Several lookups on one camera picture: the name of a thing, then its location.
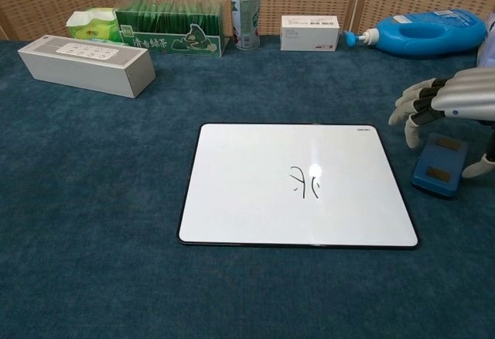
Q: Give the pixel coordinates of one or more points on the dark teal table mat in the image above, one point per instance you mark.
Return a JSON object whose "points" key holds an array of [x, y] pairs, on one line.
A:
{"points": [[96, 199]]}

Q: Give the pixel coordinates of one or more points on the white-lid cylindrical can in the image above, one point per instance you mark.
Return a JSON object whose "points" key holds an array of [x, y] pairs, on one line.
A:
{"points": [[246, 18]]}

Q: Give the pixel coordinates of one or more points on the blue whiteboard eraser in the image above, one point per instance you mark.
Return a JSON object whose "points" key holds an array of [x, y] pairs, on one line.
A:
{"points": [[439, 165]]}

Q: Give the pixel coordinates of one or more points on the blue pump detergent bottle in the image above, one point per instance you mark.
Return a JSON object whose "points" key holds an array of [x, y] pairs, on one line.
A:
{"points": [[425, 33]]}

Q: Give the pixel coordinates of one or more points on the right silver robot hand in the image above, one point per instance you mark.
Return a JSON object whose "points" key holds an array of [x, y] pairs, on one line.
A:
{"points": [[472, 91]]}

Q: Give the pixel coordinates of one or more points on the clear green tea sachet box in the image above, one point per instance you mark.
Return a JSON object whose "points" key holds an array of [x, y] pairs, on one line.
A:
{"points": [[170, 33]]}

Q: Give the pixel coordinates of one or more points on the small white whiteboard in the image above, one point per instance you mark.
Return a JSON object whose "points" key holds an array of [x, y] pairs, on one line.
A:
{"points": [[247, 192]]}

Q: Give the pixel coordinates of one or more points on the small white carton box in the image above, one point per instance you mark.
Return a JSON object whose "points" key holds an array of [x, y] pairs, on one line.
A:
{"points": [[309, 33]]}

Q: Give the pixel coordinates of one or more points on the green tissue pack open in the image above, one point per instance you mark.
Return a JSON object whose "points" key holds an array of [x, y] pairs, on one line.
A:
{"points": [[93, 25]]}

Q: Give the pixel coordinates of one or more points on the small green tissue pack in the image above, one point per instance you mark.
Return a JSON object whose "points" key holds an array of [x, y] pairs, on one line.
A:
{"points": [[104, 40]]}

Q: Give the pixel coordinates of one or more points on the white rectangular speaker box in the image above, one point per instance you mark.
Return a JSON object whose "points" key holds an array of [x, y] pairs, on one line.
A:
{"points": [[85, 68]]}

